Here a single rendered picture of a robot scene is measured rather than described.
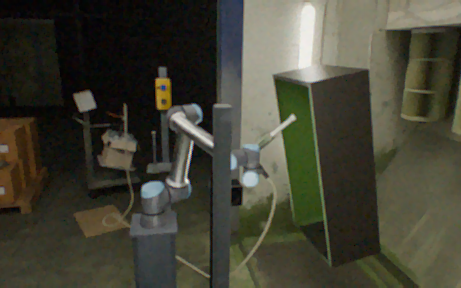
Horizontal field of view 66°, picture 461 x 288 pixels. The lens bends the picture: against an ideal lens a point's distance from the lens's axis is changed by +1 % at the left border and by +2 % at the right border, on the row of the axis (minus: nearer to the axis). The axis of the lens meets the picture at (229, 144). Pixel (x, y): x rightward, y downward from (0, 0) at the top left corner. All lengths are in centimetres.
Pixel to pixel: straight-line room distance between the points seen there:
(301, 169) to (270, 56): 98
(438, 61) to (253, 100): 144
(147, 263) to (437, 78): 255
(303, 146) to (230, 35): 106
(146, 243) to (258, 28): 185
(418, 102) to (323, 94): 137
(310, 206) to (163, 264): 121
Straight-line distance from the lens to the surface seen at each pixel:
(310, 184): 283
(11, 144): 474
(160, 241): 243
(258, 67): 301
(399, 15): 336
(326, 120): 204
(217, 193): 106
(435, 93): 324
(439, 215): 318
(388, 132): 365
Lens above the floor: 179
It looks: 15 degrees down
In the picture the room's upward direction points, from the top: 1 degrees clockwise
